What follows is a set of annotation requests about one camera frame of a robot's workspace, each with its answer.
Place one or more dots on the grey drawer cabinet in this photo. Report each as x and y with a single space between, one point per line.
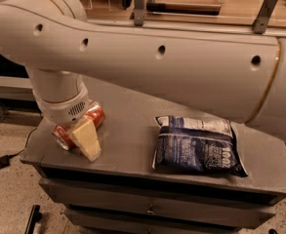
120 193

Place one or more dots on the blue chip bag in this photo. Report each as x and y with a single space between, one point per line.
189 144

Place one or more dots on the grey metal bracket middle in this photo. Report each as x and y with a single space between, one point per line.
138 12

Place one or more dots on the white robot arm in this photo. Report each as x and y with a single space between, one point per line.
230 72

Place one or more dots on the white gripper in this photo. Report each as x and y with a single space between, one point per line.
65 110

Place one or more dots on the grey low bench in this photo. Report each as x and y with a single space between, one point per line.
16 88

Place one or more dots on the grey metal bracket right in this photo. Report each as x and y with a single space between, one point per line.
261 21

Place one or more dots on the red coke can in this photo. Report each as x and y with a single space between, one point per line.
61 133

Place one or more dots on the black floor object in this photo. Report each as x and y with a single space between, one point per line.
34 217

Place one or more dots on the grey metal bracket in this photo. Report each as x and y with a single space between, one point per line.
261 21
138 12

